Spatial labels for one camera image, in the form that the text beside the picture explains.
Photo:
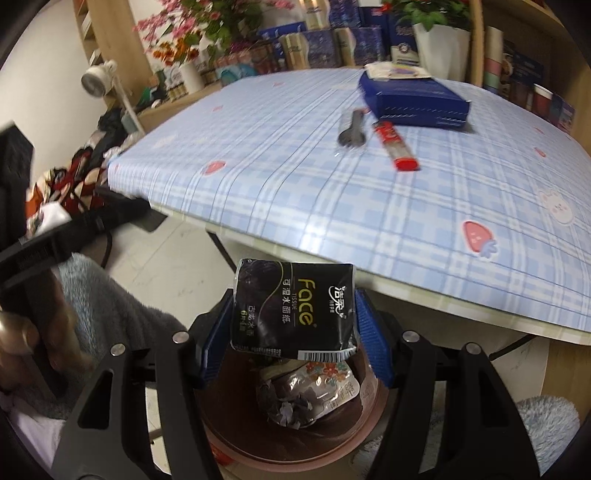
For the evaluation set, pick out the brown cup white lid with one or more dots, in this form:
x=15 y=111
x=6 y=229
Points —
x=542 y=101

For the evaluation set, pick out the fluffy blue garment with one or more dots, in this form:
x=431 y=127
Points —
x=545 y=424

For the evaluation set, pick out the printed blanket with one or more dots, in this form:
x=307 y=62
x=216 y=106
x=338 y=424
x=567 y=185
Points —
x=74 y=184

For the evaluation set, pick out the wooden shelf unit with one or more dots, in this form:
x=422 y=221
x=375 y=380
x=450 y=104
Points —
x=563 y=46

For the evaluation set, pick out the printed plastic snack wrapper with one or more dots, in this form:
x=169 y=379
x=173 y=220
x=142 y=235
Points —
x=328 y=383

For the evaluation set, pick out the blue box white label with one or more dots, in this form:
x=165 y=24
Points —
x=404 y=41

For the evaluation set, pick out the person's left hand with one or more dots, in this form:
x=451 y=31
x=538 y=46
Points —
x=18 y=332

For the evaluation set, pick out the red chopstick packet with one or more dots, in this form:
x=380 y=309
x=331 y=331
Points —
x=397 y=147

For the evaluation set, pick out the plastic fork in clear wrapper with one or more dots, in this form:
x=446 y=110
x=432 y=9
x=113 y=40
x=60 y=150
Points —
x=346 y=134

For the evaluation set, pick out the wooden low cabinet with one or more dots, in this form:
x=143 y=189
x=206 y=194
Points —
x=161 y=115

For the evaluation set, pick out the brown paper cup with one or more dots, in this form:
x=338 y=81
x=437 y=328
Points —
x=521 y=94

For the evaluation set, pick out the black tissue pack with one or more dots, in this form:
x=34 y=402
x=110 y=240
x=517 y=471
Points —
x=291 y=314

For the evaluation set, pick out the small blue box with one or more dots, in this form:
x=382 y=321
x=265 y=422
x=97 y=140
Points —
x=565 y=115

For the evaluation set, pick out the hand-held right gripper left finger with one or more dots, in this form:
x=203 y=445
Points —
x=214 y=341

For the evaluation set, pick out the brown trash bin pink rim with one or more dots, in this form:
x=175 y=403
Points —
x=351 y=429

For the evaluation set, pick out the blue plaid tablecloth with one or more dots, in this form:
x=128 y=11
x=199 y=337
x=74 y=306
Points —
x=323 y=198

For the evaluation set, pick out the rose plant in white pot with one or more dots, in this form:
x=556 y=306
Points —
x=438 y=50

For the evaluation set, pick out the silver foil wrapper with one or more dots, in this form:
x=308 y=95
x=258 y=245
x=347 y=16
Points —
x=286 y=406

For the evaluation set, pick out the row of small bottles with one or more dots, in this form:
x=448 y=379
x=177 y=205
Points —
x=173 y=87

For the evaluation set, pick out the flower bouquet white ribbed vase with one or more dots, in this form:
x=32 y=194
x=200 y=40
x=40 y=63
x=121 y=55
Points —
x=191 y=76

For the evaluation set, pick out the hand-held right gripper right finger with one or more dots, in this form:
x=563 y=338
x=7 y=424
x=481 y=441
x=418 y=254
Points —
x=374 y=341

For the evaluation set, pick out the blue gold gift box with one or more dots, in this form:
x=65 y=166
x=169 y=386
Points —
x=300 y=48
x=360 y=44
x=332 y=11

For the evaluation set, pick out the black cloth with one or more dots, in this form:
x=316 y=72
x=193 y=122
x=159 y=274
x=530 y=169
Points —
x=111 y=122

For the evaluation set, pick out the dark blue flat box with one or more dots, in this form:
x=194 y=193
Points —
x=415 y=99

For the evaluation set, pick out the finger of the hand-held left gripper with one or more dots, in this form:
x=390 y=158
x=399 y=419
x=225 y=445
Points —
x=115 y=217

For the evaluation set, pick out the person's left forearm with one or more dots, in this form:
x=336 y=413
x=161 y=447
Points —
x=124 y=318

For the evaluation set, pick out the white desk fan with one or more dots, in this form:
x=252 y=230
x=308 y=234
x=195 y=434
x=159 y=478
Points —
x=98 y=81

